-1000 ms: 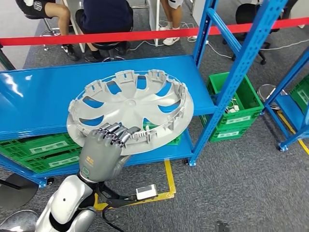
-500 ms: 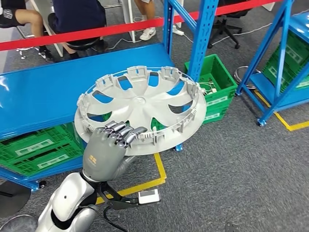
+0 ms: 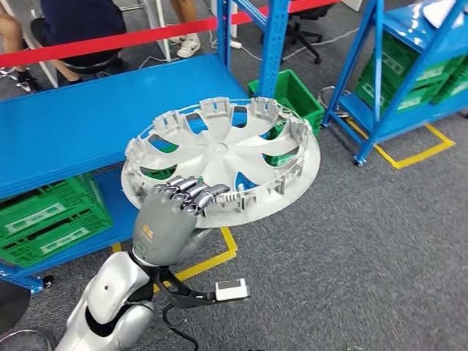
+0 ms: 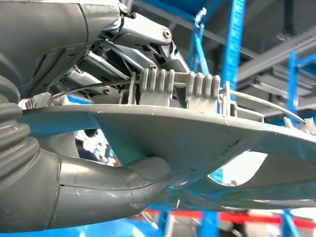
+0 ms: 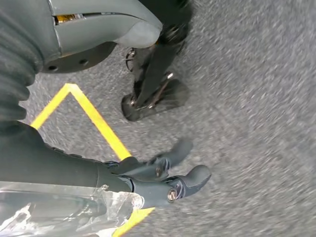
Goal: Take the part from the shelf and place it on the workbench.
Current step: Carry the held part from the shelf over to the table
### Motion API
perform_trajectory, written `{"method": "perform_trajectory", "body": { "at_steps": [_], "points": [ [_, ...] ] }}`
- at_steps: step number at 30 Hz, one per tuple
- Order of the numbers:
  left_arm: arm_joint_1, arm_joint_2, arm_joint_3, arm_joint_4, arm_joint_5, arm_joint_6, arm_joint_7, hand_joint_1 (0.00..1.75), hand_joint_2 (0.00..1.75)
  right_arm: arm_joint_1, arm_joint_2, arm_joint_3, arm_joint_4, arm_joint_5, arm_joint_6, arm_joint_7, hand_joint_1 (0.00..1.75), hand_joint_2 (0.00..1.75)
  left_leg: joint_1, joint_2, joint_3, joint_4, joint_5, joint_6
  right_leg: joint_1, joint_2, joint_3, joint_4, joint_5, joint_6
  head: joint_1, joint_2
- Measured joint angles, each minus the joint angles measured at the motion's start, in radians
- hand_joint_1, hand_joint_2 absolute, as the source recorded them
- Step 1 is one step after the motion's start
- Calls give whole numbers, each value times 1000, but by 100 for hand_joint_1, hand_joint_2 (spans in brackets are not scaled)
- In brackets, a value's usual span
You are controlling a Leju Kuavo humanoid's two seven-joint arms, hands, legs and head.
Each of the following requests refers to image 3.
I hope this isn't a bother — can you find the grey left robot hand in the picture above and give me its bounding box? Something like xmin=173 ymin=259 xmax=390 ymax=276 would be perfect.
xmin=131 ymin=175 xmax=232 ymax=268

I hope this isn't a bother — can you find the grey plastic wheel hubcap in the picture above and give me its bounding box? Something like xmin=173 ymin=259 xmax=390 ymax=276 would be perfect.
xmin=120 ymin=97 xmax=322 ymax=230

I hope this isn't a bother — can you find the blue metal shelf rack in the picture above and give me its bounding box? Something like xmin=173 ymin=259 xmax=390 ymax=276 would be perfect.
xmin=322 ymin=0 xmax=468 ymax=167
xmin=0 ymin=0 xmax=291 ymax=295

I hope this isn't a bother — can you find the white plastic car part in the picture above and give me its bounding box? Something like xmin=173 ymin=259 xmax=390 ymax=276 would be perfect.
xmin=423 ymin=0 xmax=466 ymax=29

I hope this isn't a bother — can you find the yellow floor tape square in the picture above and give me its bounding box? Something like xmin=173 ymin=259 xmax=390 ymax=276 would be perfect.
xmin=345 ymin=117 xmax=456 ymax=170
xmin=111 ymin=226 xmax=239 ymax=295

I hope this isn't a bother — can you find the black seat chrome stool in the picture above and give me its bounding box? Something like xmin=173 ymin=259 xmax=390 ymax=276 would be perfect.
xmin=63 ymin=52 xmax=125 ymax=78

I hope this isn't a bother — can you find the person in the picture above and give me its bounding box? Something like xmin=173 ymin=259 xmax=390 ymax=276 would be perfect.
xmin=31 ymin=0 xmax=127 ymax=84
xmin=0 ymin=0 xmax=42 ymax=94
xmin=169 ymin=0 xmax=202 ymax=59

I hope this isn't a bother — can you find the red barrier belt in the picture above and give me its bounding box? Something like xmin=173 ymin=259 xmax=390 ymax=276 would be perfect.
xmin=0 ymin=0 xmax=340 ymax=69

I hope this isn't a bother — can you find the open green plastic crate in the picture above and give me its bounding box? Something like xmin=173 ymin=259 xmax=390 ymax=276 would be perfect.
xmin=248 ymin=68 xmax=325 ymax=141

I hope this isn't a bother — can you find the black office chair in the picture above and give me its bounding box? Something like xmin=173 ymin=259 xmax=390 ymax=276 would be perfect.
xmin=280 ymin=4 xmax=331 ymax=65

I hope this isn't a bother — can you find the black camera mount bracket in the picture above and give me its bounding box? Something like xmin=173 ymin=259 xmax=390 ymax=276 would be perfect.
xmin=151 ymin=266 xmax=251 ymax=310

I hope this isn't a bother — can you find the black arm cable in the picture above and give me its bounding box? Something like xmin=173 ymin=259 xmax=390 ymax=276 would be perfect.
xmin=162 ymin=303 xmax=200 ymax=351

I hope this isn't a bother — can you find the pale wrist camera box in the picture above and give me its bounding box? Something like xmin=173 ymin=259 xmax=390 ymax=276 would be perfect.
xmin=214 ymin=278 xmax=249 ymax=302

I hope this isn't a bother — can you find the chrome ring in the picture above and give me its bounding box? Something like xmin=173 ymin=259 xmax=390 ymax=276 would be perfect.
xmin=317 ymin=86 xmax=353 ymax=120

